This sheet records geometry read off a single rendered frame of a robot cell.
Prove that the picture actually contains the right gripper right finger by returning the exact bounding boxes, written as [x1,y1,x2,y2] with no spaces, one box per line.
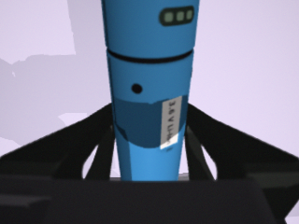
[184,103,299,219]

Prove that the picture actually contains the blue electric screwdriver barrel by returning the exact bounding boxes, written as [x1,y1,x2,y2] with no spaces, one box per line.
[101,0,200,181]

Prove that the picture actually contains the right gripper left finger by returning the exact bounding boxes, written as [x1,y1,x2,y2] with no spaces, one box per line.
[0,103,115,180]

